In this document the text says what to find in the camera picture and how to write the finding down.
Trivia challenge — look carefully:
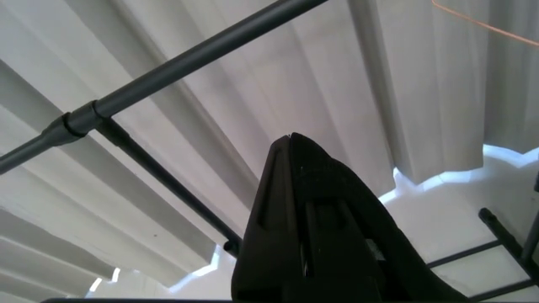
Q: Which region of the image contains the black clothes rack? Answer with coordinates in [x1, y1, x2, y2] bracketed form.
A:
[0, 0, 539, 302]

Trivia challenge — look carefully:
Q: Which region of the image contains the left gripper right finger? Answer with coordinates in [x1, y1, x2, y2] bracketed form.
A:
[302, 199, 381, 301]

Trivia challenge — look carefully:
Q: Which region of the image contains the black garment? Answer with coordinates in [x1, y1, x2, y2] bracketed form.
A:
[289, 132, 471, 302]

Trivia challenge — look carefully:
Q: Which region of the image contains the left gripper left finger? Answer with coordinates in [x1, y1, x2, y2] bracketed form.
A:
[230, 134, 305, 301]

